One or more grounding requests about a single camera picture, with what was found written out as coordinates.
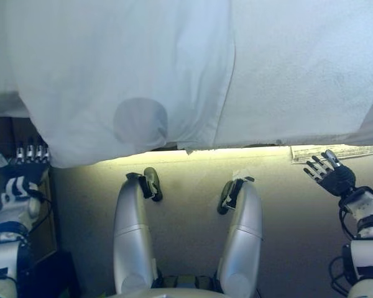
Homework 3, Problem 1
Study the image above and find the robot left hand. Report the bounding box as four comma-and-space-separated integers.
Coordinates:
0, 141, 52, 218

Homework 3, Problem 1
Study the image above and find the grey striped rug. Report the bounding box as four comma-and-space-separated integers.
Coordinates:
290, 143, 373, 164

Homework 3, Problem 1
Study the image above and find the silver robot right leg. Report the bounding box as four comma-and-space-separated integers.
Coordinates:
219, 176, 264, 296

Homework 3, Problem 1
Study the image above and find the white bed sheet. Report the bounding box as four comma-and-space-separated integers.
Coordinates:
0, 0, 373, 150

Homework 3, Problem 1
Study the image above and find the dark robot foot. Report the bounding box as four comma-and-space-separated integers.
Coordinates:
142, 166, 163, 202
216, 178, 256, 215

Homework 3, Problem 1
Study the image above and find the silver robot left leg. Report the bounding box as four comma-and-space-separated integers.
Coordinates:
113, 173, 158, 296

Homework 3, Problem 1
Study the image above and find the dark robot right foot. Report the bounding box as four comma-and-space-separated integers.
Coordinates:
216, 178, 256, 215

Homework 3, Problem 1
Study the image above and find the brown wooden nightstand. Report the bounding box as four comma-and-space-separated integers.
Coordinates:
0, 166, 58, 264

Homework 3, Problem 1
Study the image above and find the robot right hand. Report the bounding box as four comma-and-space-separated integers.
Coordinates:
303, 149, 357, 197

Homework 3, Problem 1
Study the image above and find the silver robot leg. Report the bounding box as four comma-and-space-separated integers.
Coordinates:
219, 176, 264, 296
113, 173, 158, 296

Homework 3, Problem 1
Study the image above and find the dark robot left foot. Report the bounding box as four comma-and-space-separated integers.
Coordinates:
142, 166, 163, 202

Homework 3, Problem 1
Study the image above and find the dark brown bed frame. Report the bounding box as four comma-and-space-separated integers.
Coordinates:
0, 114, 52, 168

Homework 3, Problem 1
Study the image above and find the white duvet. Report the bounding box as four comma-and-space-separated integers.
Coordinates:
6, 0, 237, 170

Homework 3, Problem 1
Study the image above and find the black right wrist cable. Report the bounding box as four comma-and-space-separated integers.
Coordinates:
329, 207, 358, 292

